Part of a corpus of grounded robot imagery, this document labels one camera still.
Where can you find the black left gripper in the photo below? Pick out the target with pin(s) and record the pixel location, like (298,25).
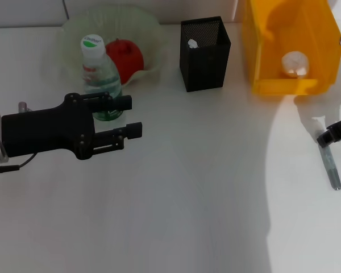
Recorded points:
(45,130)

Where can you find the white paper ball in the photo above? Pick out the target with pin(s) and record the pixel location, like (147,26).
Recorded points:
(295,64)

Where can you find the red apple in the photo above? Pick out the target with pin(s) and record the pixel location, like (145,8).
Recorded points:
(128,57)

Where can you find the green glass fruit plate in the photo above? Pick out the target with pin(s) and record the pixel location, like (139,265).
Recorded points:
(74,34)

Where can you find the grey pen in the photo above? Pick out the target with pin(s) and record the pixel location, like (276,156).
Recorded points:
(331,167)

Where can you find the clear water bottle green label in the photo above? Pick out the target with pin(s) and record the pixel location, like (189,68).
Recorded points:
(98,74)

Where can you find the yellow plastic bin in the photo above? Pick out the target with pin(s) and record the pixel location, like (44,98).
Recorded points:
(324,34)

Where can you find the green utility knife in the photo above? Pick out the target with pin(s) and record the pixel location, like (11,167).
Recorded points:
(192,44)

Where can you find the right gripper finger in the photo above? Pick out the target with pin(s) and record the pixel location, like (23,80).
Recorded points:
(334,133)

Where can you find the black mesh pen holder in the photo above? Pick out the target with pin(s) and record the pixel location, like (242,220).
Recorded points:
(204,68)

